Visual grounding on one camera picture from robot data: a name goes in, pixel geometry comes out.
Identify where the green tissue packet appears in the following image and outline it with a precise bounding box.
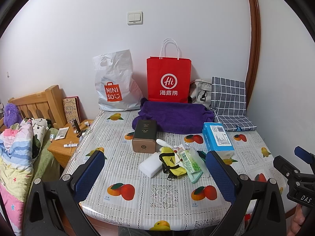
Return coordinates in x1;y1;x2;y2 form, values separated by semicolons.
179;149;201;174

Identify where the yellow Adidas pouch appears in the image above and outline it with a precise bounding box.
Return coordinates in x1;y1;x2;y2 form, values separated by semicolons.
159;147;187;181

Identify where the person's right hand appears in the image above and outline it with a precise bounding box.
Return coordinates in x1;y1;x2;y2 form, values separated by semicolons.
287;204;305;236

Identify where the teal green cloth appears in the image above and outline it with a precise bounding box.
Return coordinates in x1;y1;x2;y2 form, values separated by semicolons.
187;171;203;184

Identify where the white tube on nightstand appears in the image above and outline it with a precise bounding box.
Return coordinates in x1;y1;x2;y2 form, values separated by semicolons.
64;143;78;148

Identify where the green flat packet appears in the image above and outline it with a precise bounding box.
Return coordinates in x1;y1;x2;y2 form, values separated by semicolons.
197;151;206;162

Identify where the wooden nightstand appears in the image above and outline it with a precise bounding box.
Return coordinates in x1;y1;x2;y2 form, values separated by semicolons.
47;123;79;168

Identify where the blue tissue pack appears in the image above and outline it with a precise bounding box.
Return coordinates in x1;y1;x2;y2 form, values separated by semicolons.
202;122;234;159

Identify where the small dark bottle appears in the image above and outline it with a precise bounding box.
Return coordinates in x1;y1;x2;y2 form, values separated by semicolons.
72;119;81;134

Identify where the white packet on nightstand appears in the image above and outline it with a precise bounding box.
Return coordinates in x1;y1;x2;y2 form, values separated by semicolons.
55;127;69;140

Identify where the fruit print wet wipe pack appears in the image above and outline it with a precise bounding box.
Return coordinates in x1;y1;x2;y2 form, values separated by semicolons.
173;144;190;164

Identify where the dark green tea tin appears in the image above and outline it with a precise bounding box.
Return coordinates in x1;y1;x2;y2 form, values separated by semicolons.
132;120;157;153

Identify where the fruit pattern tablecloth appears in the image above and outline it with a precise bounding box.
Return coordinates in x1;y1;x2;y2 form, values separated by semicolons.
60;110;287;231

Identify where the patterned book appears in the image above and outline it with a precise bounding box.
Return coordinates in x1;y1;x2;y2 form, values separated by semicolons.
62;96;81;123

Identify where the purple towel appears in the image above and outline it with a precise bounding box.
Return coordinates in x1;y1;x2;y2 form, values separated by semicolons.
132;98;215;134

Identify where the wooden headboard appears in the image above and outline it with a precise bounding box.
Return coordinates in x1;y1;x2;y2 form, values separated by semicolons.
8;85;67;128

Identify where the blue plaid cushion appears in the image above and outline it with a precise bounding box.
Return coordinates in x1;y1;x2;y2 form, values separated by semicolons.
210;77;256;132

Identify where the white Miniso plastic bag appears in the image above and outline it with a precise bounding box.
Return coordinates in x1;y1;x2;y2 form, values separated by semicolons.
93;50;143;111

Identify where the grey backpack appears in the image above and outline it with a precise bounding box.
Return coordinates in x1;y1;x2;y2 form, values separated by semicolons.
188;79;212;109

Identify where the purple plush toy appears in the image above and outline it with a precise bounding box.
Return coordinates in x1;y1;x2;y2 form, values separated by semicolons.
3;103;22;128

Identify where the red paper shopping bag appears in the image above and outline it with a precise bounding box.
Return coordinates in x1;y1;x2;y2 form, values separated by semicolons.
146;38;191;103

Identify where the white wall switch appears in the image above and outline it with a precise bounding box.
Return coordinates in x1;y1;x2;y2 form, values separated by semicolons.
127;11;143;26

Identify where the brown wooden door frame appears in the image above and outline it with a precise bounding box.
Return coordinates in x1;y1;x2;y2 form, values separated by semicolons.
245;0;261;107

